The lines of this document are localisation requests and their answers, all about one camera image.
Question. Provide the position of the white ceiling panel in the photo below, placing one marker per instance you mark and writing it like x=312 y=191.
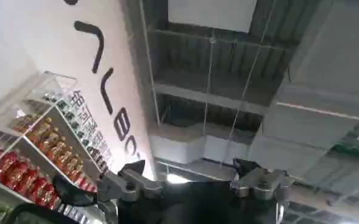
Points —
x=212 y=13

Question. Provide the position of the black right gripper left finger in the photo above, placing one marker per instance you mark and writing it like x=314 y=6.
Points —
x=127 y=184

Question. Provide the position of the shelf with packaged goods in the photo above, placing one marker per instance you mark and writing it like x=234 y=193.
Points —
x=39 y=152

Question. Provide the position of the green ceiling sign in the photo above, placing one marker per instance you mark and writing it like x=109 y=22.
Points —
x=350 y=149

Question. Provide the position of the long ceiling light strip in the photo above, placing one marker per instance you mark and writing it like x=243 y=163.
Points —
x=319 y=111

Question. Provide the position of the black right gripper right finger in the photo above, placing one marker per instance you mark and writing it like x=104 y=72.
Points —
x=263 y=182

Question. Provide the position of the white ceiling air duct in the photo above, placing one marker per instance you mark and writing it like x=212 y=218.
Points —
x=179 y=149

